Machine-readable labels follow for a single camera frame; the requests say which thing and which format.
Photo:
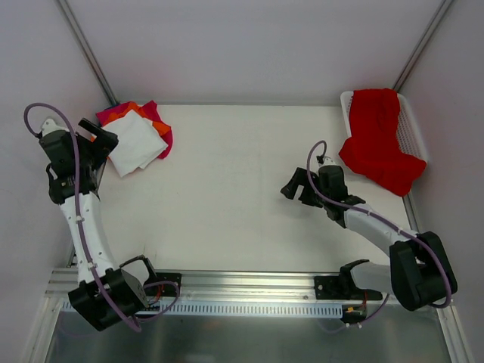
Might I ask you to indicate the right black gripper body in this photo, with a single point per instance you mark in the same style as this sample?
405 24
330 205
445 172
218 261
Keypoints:
306 189

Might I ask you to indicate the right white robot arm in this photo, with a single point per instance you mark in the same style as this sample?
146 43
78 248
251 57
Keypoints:
419 272

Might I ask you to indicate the white plastic basket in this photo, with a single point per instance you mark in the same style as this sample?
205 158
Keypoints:
408 131

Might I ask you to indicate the white t shirt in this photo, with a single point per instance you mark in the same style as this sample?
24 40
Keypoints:
139 143

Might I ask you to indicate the aluminium mounting rail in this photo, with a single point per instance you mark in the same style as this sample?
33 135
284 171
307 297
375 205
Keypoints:
223 286

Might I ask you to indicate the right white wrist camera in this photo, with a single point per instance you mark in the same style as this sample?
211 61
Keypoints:
324 161

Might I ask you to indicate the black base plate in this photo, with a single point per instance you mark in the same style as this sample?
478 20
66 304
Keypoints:
333 287
171 280

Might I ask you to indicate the left aluminium corner post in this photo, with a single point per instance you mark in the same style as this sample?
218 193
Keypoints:
81 40

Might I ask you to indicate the red t shirt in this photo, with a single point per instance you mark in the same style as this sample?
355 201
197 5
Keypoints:
373 150

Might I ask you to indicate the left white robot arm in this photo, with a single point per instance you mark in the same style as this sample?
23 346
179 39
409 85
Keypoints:
108 292

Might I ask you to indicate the white slotted cable duct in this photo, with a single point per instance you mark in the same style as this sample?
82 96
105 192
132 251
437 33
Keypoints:
257 309

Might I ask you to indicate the pink t shirt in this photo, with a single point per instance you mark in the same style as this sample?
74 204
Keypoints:
151 109

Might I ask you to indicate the aluminium corner post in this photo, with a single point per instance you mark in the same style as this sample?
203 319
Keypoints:
81 40
430 30

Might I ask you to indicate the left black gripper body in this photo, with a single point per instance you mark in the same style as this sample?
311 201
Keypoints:
100 140

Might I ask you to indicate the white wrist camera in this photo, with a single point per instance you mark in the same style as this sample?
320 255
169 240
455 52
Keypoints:
324 161
49 126

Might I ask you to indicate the right aluminium corner post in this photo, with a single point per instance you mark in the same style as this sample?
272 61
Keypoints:
430 30

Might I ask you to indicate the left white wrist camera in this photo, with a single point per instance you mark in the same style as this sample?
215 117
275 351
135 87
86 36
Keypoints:
49 126

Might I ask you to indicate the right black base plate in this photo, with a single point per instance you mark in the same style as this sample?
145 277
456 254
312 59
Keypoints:
333 287

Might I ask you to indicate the orange t shirt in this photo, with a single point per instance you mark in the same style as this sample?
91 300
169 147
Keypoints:
162 128

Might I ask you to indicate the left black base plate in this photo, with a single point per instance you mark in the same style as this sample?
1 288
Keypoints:
171 280

